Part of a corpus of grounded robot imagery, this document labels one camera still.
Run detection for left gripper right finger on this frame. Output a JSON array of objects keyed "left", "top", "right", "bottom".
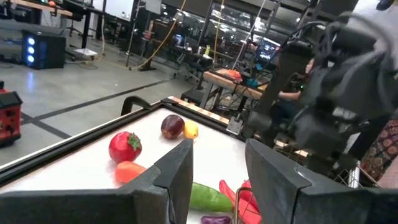
[{"left": 244, "top": 139, "right": 398, "bottom": 224}]

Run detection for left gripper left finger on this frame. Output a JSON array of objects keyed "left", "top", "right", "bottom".
[{"left": 0, "top": 139, "right": 194, "bottom": 224}]

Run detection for green cucumber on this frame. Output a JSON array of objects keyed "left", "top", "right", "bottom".
[{"left": 188, "top": 182, "right": 234, "bottom": 213}]

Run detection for red chili pepper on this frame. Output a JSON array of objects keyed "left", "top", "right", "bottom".
[{"left": 218, "top": 179, "right": 262, "bottom": 224}]

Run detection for orange carrot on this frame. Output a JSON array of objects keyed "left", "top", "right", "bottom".
[{"left": 114, "top": 161, "right": 147, "bottom": 184}]

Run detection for small purple eggplant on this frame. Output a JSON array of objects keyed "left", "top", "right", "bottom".
[{"left": 200, "top": 215, "right": 233, "bottom": 224}]

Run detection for yellow lemon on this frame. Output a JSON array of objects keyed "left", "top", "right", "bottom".
[{"left": 182, "top": 119, "right": 200, "bottom": 140}]

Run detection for dark purple plum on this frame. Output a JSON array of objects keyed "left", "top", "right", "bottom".
[{"left": 160, "top": 114, "right": 185, "bottom": 140}]

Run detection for red tomato toy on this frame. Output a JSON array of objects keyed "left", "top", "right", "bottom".
[{"left": 108, "top": 131, "right": 143, "bottom": 164}]

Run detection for patterned cloth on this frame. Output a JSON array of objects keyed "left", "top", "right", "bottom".
[{"left": 360, "top": 119, "right": 398, "bottom": 183}]

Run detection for black floor box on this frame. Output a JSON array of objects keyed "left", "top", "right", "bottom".
[{"left": 180, "top": 88, "right": 205, "bottom": 106}]

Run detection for wooden workbench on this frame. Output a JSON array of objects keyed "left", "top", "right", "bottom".
[{"left": 201, "top": 70, "right": 268, "bottom": 108}]

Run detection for black work table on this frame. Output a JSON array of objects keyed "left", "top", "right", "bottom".
[{"left": 169, "top": 45, "right": 215, "bottom": 78}]

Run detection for white floor stand base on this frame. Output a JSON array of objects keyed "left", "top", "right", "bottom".
[{"left": 73, "top": 48, "right": 99, "bottom": 58}]

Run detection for red toolbox black lid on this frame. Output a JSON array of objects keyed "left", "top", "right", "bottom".
[{"left": 0, "top": 80, "right": 24, "bottom": 147}]

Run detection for light panel on stand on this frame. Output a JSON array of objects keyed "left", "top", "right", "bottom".
[{"left": 124, "top": 0, "right": 162, "bottom": 68}]

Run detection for computer tower blue lights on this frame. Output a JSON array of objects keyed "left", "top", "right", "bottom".
[{"left": 21, "top": 30, "right": 67, "bottom": 70}]

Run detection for wooden desk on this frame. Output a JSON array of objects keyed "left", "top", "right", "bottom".
[{"left": 9, "top": 0, "right": 73, "bottom": 18}]

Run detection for metal wire basket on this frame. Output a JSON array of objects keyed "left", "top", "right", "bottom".
[
  {"left": 232, "top": 186, "right": 252, "bottom": 224},
  {"left": 334, "top": 164, "right": 382, "bottom": 189}
]

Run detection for silver corner bracket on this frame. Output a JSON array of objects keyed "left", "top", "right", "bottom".
[{"left": 226, "top": 116, "right": 243, "bottom": 135}]

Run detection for black frame handle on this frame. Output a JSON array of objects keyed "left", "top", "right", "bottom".
[{"left": 120, "top": 95, "right": 153, "bottom": 116}]

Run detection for black table frame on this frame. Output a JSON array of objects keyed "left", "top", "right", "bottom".
[{"left": 0, "top": 96, "right": 249, "bottom": 187}]

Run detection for white hanging cable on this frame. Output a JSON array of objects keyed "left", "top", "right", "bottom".
[{"left": 231, "top": 0, "right": 267, "bottom": 69}]

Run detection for yellow hanging cable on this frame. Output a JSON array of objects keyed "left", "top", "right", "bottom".
[
  {"left": 213, "top": 0, "right": 225, "bottom": 68},
  {"left": 129, "top": 0, "right": 187, "bottom": 71}
]

